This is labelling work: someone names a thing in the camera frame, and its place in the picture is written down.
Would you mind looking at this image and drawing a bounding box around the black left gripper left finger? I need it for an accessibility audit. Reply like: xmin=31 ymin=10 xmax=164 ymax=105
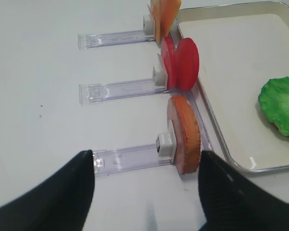
xmin=0 ymin=150 xmax=95 ymax=231

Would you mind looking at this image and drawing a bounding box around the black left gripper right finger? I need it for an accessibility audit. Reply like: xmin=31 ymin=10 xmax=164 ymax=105
xmin=198 ymin=151 xmax=289 ymax=231

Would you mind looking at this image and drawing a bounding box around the red tomato slice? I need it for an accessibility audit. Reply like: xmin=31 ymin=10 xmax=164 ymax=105
xmin=160 ymin=35 xmax=177 ymax=89
xmin=176 ymin=38 xmax=199 ymax=90

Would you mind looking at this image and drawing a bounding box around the clear rack tomato slider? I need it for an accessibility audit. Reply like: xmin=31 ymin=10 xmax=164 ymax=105
xmin=79 ymin=65 xmax=168 ymax=105

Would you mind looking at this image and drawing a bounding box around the green lettuce leaf on tray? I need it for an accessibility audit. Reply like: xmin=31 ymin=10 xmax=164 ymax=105
xmin=258 ymin=76 xmax=289 ymax=141

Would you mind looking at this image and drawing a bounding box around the clear rack cheese slider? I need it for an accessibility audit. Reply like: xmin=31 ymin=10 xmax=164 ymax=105
xmin=78 ymin=14 xmax=155 ymax=50

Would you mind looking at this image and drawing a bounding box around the clear rack bun slider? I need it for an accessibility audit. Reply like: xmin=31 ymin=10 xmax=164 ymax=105
xmin=93 ymin=131 xmax=177 ymax=176

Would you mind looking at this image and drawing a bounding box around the bun half in left rack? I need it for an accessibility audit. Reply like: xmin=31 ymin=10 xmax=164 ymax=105
xmin=167 ymin=95 xmax=201 ymax=175

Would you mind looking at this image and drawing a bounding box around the white metal tray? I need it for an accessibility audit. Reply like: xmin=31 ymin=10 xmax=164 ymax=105
xmin=176 ymin=1 xmax=289 ymax=173

